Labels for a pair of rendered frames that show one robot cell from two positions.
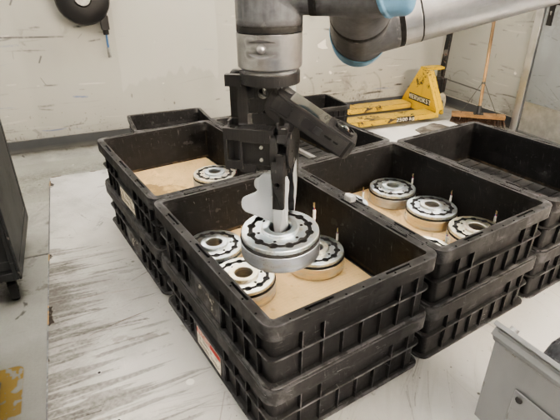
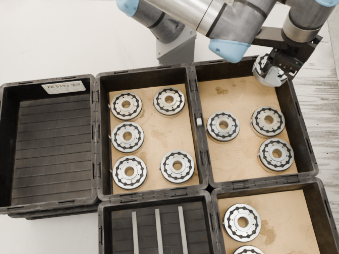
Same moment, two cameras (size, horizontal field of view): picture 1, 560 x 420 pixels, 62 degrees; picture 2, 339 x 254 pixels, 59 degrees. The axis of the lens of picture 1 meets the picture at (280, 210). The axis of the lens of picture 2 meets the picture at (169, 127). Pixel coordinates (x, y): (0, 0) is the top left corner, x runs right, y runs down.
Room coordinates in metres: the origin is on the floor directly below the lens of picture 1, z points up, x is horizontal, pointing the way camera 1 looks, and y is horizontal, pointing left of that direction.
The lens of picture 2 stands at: (1.08, -0.03, 1.73)
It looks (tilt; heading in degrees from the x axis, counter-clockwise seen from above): 68 degrees down; 211
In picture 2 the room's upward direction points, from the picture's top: 5 degrees counter-clockwise
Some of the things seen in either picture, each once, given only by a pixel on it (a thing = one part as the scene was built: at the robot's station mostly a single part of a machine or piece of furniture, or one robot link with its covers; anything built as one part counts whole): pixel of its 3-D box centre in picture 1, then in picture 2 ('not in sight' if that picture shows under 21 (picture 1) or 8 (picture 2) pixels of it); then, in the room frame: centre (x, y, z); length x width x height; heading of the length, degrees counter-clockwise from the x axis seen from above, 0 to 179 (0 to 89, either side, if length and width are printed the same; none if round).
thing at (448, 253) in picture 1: (411, 188); (148, 127); (0.82, -0.26, 0.92); 0.40 x 0.30 x 0.02; 33
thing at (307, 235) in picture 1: (280, 231); (273, 65); (0.53, 0.00, 1.00); 0.10 x 0.10 x 0.01
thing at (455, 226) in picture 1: (476, 229); (126, 105); (0.77, -0.37, 0.86); 0.10 x 0.10 x 0.01
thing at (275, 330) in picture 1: (282, 231); (248, 116); (0.66, 0.00, 0.92); 0.40 x 0.30 x 0.02; 33
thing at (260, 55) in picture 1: (268, 52); (303, 22); (0.56, 0.01, 1.21); 0.08 x 0.08 x 0.05
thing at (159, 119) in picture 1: (174, 158); not in sight; (2.38, 0.57, 0.37); 0.40 x 0.30 x 0.45; 113
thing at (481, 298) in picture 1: (401, 257); not in sight; (0.82, -0.26, 0.76); 0.40 x 0.30 x 0.12; 33
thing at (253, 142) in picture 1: (264, 120); (292, 48); (0.56, 0.02, 1.13); 0.09 x 0.08 x 0.12; 77
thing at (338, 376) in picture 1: (282, 307); not in sight; (0.66, 0.00, 0.76); 0.40 x 0.30 x 0.12; 33
